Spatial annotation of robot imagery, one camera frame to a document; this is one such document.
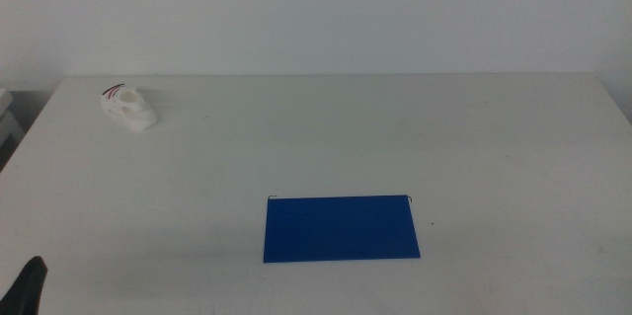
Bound white toy shoe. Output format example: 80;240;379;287
100;83;159;133

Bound blue rectangular mat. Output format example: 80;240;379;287
262;194;422;264

